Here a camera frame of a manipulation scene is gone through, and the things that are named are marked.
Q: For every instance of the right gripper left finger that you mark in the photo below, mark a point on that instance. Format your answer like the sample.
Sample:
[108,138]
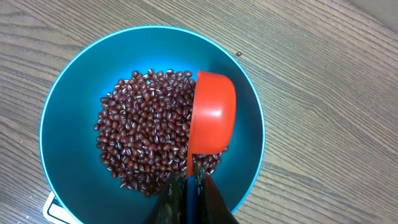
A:
[170,206]

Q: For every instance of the red scoop with blue handle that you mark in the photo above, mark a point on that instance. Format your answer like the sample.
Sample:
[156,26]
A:
[212,123]

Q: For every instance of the red beans in bowl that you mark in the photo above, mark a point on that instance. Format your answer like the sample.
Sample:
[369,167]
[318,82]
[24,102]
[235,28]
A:
[144,129]

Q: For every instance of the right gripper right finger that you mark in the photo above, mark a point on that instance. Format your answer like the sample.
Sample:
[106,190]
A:
[209,206]

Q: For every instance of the white digital kitchen scale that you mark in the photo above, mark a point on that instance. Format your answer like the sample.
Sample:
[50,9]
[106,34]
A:
[55,213]

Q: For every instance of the blue metal bowl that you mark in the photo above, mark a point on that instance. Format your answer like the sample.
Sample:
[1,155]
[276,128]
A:
[67,139]

